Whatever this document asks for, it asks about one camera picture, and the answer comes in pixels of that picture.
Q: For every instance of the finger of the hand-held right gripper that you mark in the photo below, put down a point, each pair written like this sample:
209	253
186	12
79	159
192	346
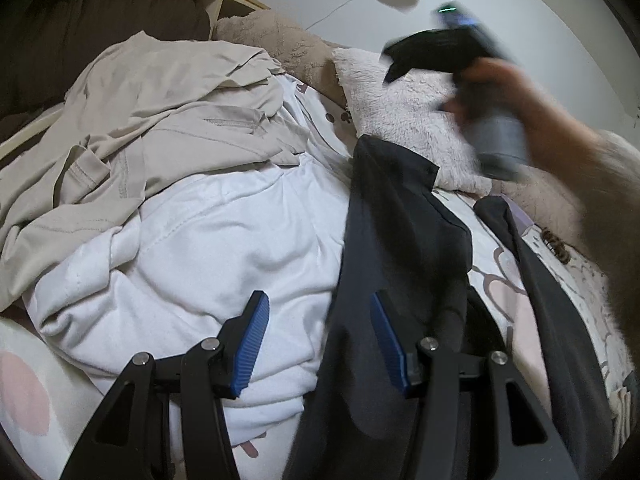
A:
430	50

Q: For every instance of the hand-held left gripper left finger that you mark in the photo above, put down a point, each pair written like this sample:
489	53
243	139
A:
250	345

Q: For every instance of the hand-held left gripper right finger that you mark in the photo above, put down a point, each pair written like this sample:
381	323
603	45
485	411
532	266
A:
387	345

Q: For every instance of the dark navy pants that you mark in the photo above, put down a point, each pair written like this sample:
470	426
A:
400	240

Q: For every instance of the person's right forearm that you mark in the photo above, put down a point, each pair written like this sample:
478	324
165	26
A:
605	200

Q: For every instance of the person's right hand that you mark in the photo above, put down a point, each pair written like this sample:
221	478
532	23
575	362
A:
505	90

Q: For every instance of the white fluffy pillow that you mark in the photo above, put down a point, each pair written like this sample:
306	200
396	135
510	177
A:
415	115

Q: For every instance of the white garment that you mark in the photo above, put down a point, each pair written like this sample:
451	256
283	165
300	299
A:
200	240

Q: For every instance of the brown hair clip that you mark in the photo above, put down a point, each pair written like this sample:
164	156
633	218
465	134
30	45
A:
556	246

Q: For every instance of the printed bedsheet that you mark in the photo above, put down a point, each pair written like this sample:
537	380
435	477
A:
500	280

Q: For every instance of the beige garment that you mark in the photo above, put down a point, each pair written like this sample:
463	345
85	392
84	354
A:
150	110

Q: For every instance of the dark brown cloth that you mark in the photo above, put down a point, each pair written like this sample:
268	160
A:
100	35

